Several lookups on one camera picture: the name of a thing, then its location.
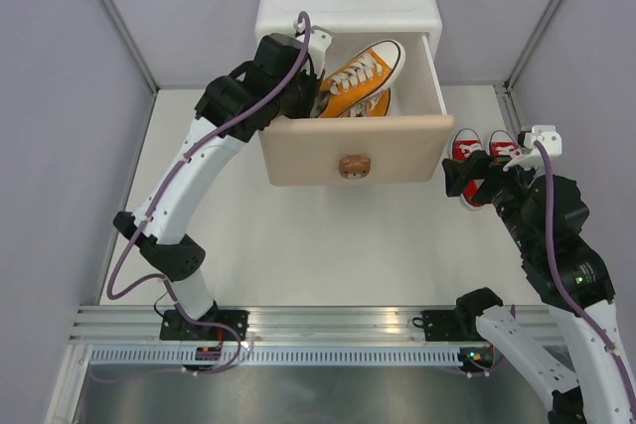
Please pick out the brown bear knob top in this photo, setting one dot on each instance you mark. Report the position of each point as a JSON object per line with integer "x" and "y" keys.
{"x": 354, "y": 167}

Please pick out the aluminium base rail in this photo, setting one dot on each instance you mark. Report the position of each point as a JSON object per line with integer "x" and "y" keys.
{"x": 268, "y": 326}

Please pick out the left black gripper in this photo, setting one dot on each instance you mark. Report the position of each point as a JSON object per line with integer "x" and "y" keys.
{"x": 312, "y": 82}

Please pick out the orange sneaker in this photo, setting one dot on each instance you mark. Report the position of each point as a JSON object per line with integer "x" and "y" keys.
{"x": 366, "y": 74}
{"x": 376, "y": 106}

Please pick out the beige top drawer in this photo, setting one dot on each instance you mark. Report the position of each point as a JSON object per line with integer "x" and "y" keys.
{"x": 405, "y": 146}

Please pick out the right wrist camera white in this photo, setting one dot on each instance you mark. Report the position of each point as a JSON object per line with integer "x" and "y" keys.
{"x": 536, "y": 142}

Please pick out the aluminium frame post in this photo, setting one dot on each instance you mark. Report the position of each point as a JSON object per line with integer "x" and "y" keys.
{"x": 124, "y": 35}
{"x": 504, "y": 90}

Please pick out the red sneaker right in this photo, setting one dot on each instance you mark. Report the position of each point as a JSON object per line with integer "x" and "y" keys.
{"x": 501, "y": 143}

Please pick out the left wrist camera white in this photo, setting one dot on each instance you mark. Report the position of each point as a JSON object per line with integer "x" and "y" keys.
{"x": 319, "y": 40}

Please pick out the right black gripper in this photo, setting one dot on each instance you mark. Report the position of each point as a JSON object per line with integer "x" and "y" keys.
{"x": 479, "y": 164}

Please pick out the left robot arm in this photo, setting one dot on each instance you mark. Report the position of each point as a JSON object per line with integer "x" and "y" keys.
{"x": 283, "y": 78}

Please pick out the white slotted cable duct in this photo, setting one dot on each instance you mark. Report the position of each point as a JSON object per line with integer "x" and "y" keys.
{"x": 444, "y": 357}

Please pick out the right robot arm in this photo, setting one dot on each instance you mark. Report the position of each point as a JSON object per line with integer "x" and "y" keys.
{"x": 544, "y": 215}

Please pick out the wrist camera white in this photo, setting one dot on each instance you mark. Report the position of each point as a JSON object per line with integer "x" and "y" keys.
{"x": 536, "y": 142}
{"x": 319, "y": 40}

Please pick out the right aluminium frame post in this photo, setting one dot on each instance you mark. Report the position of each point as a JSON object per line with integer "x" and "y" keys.
{"x": 504, "y": 90}

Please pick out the left aluminium frame post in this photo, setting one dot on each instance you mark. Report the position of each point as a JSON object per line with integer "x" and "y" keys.
{"x": 124, "y": 35}

